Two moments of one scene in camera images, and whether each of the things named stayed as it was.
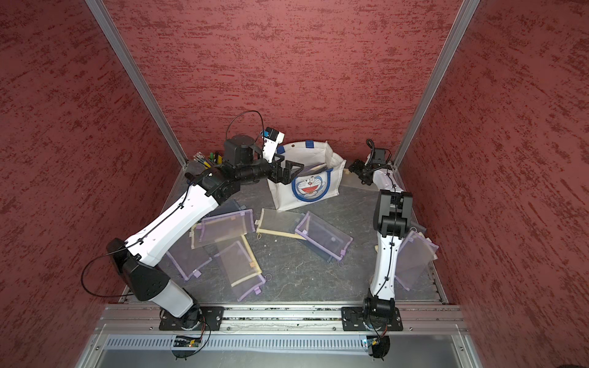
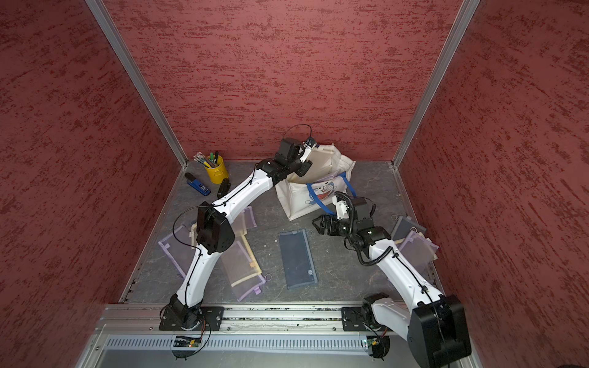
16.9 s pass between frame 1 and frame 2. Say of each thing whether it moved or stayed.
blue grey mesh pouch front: moved
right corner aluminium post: stayed
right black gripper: moved
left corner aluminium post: stayed
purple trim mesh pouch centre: stayed
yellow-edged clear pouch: stayed
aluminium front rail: stayed
